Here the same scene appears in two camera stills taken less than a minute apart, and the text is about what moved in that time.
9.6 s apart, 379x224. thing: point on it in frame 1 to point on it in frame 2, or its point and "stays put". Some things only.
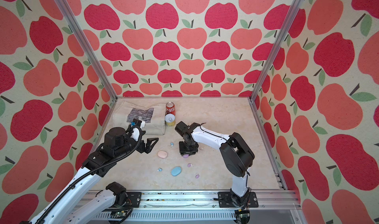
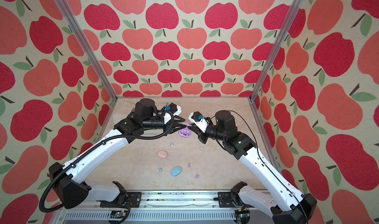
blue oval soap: x=176 y=170 stays put
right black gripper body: x=186 y=148 to x=203 y=136
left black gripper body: x=141 y=147 to x=168 y=126
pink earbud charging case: x=162 y=154 stays put
